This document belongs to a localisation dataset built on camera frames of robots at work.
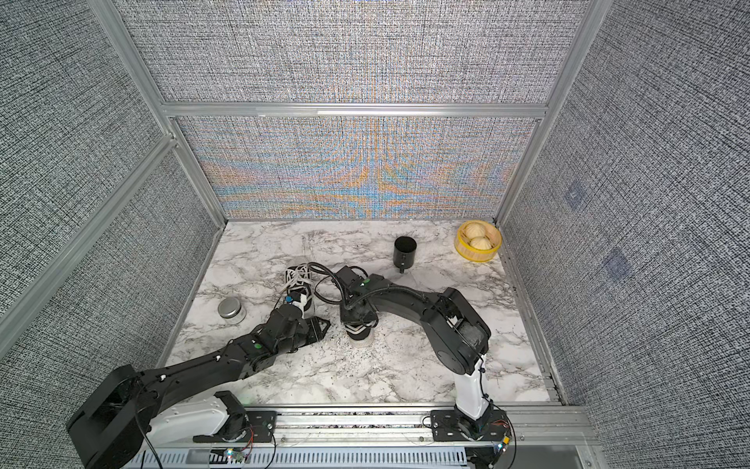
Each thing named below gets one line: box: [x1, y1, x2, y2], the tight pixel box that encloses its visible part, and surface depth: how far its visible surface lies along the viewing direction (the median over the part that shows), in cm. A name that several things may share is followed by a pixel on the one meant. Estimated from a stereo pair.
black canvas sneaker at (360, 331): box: [344, 318, 379, 341], surface depth 85 cm
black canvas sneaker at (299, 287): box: [284, 262, 315, 318], surface depth 96 cm
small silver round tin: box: [217, 297, 248, 325], surface depth 91 cm
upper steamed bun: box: [464, 222, 487, 241], surface depth 112 cm
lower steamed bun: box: [469, 236, 493, 251], surface depth 107 cm
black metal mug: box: [392, 235, 417, 274], surface depth 102 cm
